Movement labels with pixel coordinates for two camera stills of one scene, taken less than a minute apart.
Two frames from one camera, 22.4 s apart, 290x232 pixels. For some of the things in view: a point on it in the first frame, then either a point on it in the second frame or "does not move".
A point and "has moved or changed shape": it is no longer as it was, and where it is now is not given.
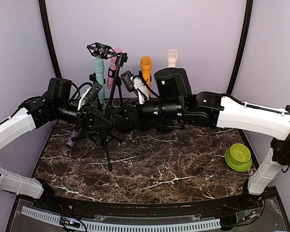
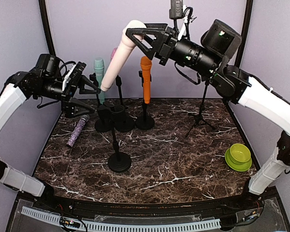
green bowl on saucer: x=238 y=157 does not move
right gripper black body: x=137 y=118 -> x=166 y=50
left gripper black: x=86 y=119 -> x=68 y=101
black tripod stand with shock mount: x=103 y=51 has moved or changed shape
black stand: x=165 y=126 -> x=119 y=162
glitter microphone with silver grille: x=75 y=134 does not move
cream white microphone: x=172 y=58 has moved or changed shape
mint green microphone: x=99 y=64 does not move
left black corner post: x=44 y=11 does not move
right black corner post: x=246 y=26 does not move
